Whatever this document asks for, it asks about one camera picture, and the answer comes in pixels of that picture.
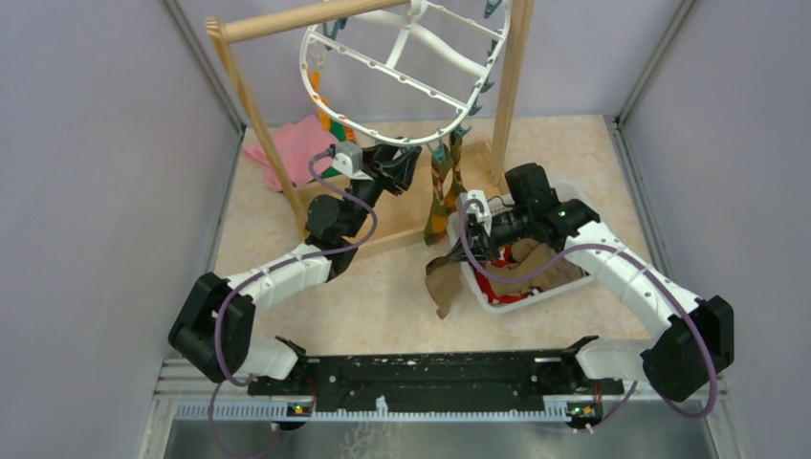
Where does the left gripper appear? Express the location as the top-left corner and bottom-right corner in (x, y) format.
(342, 137), (422, 239)

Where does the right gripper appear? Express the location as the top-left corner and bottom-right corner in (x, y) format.
(447, 205), (533, 264)

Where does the olive striped sock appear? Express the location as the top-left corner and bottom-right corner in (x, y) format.
(444, 132), (467, 213)
(424, 144), (454, 246)

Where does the tan ribbed sock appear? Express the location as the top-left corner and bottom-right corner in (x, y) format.
(425, 256), (467, 320)
(487, 239), (581, 291)

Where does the white oval clip hanger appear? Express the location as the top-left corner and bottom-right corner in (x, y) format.
(298, 1), (513, 147)

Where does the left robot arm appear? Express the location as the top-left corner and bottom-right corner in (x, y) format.
(167, 142), (422, 396)

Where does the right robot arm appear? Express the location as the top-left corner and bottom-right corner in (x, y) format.
(446, 164), (734, 403)

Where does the wooden hanger rack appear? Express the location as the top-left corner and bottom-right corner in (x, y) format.
(204, 0), (537, 264)

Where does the red white striped sock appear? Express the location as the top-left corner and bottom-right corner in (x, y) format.
(474, 246), (544, 306)

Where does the green cloth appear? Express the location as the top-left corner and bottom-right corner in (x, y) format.
(329, 121), (357, 142)

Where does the pink cloth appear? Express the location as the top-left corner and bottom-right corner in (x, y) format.
(243, 115), (339, 192)

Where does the white plastic laundry basket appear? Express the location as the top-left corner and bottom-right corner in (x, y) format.
(447, 179), (598, 315)

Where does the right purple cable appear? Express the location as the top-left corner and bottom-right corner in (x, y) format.
(459, 199), (720, 432)

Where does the purple cable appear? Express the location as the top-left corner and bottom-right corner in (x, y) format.
(459, 199), (720, 432)
(208, 151), (380, 459)

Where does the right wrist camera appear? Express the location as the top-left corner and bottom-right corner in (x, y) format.
(456, 189), (493, 234)

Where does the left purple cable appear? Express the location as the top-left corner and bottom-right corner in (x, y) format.
(208, 151), (380, 459)

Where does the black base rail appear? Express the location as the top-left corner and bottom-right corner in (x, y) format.
(249, 343), (625, 428)

